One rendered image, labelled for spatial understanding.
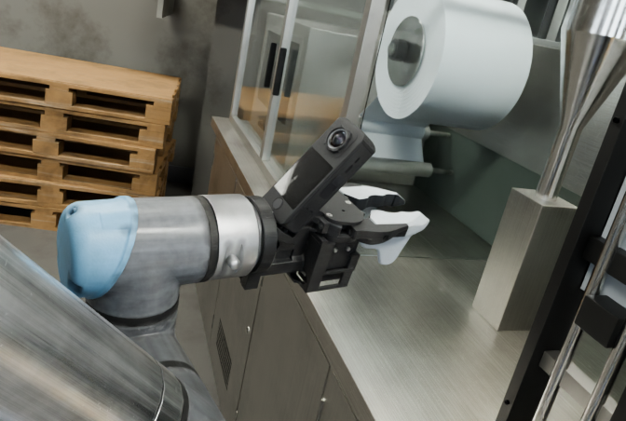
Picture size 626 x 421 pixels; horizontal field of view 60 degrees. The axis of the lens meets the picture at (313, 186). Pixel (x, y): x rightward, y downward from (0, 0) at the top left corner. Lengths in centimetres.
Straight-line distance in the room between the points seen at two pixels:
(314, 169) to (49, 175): 274
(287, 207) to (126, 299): 16
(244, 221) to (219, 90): 325
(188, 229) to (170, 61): 351
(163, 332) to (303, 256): 15
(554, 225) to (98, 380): 91
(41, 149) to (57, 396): 284
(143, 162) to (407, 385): 231
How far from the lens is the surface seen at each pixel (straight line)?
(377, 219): 54
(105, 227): 42
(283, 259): 52
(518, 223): 110
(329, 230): 51
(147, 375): 34
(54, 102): 303
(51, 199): 319
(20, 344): 29
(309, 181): 49
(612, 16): 102
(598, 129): 135
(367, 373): 91
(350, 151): 48
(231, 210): 46
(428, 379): 94
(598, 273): 72
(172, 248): 43
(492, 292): 115
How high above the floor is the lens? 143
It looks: 18 degrees down
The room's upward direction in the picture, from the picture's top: 12 degrees clockwise
